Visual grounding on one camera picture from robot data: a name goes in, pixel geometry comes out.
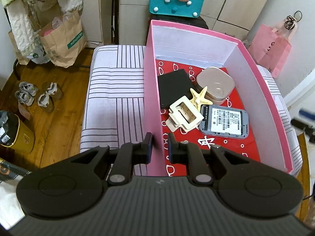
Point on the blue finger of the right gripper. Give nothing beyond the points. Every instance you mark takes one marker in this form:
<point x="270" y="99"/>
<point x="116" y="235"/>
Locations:
<point x="307" y="114"/>

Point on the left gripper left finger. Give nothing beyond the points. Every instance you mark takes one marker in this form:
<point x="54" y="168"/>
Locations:
<point x="126" y="157"/>

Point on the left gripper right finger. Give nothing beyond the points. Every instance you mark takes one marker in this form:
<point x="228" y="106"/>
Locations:
<point x="193" y="158"/>

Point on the cream rectangular hair claw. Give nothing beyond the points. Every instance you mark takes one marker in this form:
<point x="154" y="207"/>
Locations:
<point x="183" y="114"/>

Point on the grey pocket wifi device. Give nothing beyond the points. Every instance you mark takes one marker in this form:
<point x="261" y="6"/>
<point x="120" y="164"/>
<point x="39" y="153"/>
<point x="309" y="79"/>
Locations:
<point x="224" y="121"/>

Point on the yellow starfish hair clip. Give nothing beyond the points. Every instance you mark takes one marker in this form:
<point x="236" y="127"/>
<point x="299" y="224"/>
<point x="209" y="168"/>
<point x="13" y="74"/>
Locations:
<point x="198" y="99"/>

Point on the black wallet case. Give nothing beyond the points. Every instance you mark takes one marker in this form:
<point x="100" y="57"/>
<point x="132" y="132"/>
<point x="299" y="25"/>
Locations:
<point x="172" y="86"/>

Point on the pink rounded compact case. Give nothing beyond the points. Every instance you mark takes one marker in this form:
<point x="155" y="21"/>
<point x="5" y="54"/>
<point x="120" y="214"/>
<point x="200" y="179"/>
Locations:
<point x="219" y="84"/>

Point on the pink storage box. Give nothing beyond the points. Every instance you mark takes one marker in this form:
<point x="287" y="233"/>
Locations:
<point x="202" y="47"/>

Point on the pink paper gift bag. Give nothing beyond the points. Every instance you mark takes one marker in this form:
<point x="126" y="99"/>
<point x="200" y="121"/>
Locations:
<point x="271" y="45"/>

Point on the olive slipper pair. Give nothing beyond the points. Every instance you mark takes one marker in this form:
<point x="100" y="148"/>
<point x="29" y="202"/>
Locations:
<point x="50" y="92"/>

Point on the yellow round tin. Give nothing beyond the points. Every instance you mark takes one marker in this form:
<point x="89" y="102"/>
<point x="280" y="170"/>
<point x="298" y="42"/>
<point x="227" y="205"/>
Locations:
<point x="15" y="134"/>

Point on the grey sneaker pair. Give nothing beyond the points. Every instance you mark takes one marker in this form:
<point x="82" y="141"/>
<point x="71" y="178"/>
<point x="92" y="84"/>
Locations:
<point x="26" y="93"/>

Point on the white door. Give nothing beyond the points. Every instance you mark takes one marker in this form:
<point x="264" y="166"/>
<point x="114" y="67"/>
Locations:
<point x="296" y="80"/>

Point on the black suitcase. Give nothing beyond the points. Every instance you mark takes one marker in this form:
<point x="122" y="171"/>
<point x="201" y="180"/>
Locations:
<point x="197" y="22"/>

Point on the brown paper shopping bag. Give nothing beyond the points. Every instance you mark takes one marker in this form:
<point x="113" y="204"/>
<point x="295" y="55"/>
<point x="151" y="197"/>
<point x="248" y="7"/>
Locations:
<point x="63" y="39"/>

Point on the beige wooden wardrobe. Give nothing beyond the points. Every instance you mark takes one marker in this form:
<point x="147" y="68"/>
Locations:
<point x="232" y="17"/>

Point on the large cardboard box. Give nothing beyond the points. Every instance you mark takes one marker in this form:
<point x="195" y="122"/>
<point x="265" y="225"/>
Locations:
<point x="91" y="23"/>

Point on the black clothes rack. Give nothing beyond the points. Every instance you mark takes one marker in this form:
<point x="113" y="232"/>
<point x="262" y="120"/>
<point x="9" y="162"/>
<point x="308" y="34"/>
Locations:
<point x="15" y="72"/>

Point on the cream knitted cardigan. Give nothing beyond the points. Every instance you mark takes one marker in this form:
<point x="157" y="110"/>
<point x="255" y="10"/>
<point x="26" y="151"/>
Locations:
<point x="27" y="17"/>

